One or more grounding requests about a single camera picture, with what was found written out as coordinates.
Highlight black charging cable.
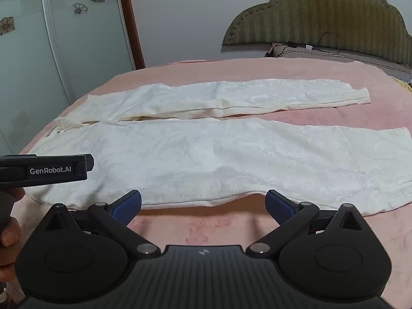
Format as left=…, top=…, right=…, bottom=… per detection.
left=273, top=31, right=344, bottom=55

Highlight person's left hand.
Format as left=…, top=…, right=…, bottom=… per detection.
left=0, top=188, right=26, bottom=284

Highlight floral wardrobe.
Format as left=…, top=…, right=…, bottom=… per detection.
left=0, top=0, right=136, bottom=156

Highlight pink bed sheet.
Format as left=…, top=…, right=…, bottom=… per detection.
left=0, top=57, right=412, bottom=309

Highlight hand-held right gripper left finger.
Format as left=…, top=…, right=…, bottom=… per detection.
left=43, top=189, right=162, bottom=259

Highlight white pants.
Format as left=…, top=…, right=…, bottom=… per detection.
left=27, top=79, right=412, bottom=217

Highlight brown wooden door frame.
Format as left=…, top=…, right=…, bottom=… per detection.
left=116, top=0, right=145, bottom=70

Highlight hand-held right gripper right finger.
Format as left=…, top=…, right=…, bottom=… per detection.
left=246, top=189, right=366, bottom=259

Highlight olive padded headboard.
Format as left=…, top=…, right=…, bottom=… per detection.
left=222, top=0, right=412, bottom=71

